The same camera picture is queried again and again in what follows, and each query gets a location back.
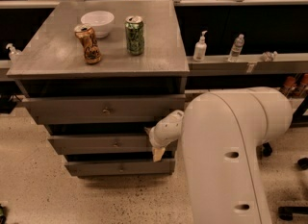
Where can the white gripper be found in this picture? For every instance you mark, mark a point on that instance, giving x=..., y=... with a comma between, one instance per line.
x=157, y=139

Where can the grey drawer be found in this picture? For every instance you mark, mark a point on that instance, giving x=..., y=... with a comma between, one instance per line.
x=88, y=169
x=107, y=109
x=100, y=144

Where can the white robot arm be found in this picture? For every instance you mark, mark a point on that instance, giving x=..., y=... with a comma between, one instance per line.
x=220, y=132

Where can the grey bottom drawer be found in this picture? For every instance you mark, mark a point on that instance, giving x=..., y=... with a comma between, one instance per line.
x=88, y=169

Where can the grey top drawer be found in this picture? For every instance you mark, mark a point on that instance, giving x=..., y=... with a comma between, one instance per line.
x=107, y=109

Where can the grey drawer cabinet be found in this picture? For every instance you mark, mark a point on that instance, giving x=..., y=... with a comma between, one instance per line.
x=98, y=74

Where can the white pump bottle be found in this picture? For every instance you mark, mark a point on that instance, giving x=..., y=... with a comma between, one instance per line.
x=200, y=48

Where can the green soda can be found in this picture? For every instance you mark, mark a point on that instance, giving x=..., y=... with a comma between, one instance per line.
x=134, y=34

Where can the crushed gold can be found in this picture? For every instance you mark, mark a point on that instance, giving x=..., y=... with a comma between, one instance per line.
x=87, y=37

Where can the white bowl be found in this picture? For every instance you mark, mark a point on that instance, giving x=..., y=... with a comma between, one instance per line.
x=102, y=22

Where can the crumpled clear plastic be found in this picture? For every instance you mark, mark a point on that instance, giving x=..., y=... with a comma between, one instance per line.
x=269, y=56

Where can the black wheeled stand base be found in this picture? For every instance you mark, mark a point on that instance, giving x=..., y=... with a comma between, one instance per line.
x=300, y=119

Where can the orange bottle under shelf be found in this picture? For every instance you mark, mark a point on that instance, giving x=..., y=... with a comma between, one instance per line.
x=288, y=86

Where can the clear pump bottle left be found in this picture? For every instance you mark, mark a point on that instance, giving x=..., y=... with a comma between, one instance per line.
x=13, y=52

